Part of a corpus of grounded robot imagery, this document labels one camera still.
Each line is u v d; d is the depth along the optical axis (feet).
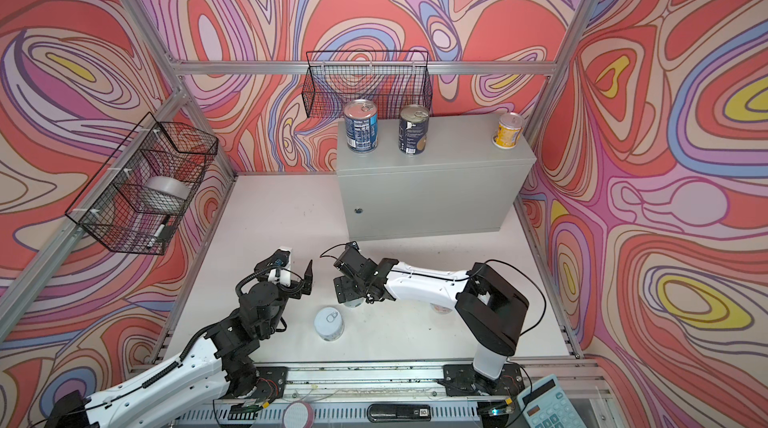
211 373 1.78
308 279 2.38
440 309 2.70
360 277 2.09
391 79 3.29
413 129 2.32
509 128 2.41
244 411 2.36
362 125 2.31
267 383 2.38
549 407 2.26
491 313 1.47
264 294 1.91
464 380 2.37
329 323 2.56
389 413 2.14
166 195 2.31
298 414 2.15
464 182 3.33
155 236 2.36
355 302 2.44
